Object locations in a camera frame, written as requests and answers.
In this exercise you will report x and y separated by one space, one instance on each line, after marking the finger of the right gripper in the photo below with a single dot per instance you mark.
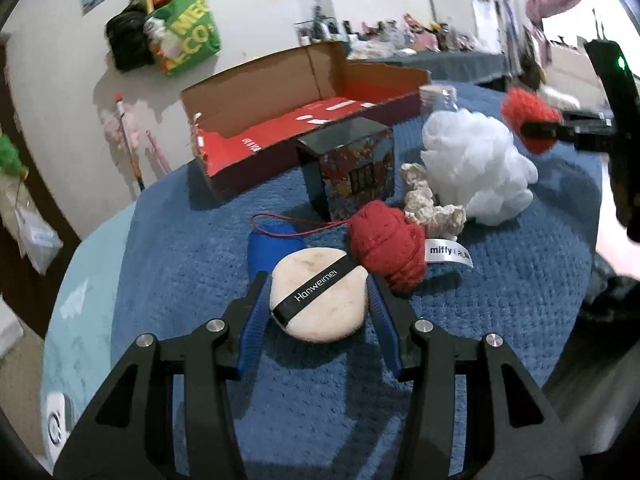
584 135

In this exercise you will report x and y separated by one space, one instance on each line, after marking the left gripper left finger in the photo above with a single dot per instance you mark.
125 431

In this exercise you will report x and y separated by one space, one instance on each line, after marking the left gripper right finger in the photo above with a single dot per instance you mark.
512 431

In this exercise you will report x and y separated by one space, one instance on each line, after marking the red fluffy pompom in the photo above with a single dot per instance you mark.
520 107

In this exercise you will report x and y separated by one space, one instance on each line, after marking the white mesh bath pouf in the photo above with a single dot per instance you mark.
471 161

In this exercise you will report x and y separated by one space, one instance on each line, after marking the round beige powder puff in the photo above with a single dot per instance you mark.
319 295

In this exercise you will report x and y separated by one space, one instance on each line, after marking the cream plush miffy toy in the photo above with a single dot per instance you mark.
441 224

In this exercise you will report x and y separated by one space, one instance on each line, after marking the red knitted yarn ball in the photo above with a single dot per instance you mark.
381 239

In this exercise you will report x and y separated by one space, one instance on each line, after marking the dark covered side table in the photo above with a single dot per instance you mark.
486 70

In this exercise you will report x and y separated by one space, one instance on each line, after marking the blue sponge block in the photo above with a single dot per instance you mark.
266 250

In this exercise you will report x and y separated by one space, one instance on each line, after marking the light blue mat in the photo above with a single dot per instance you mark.
77 347

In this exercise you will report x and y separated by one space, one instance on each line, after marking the clear jar with gold beads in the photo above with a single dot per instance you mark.
437 98

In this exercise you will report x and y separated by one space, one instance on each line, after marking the white device on mat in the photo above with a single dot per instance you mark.
59 423

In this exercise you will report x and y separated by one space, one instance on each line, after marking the blue knitted blanket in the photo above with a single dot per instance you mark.
316 400

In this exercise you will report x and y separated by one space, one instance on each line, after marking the plastic bag on door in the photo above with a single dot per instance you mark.
40 242

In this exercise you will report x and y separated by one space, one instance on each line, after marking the open red cardboard box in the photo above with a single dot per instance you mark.
245 120

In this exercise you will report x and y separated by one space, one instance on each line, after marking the black patterned gift box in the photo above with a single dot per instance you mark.
347 165

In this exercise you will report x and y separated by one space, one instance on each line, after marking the orange tipped stick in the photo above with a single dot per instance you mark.
133 157

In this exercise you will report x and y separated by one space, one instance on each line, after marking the green plush on door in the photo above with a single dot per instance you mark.
10 162

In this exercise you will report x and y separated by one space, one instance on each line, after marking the green tote bag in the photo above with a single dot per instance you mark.
182 35

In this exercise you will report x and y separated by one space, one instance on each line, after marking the black bag on wall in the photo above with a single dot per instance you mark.
128 42

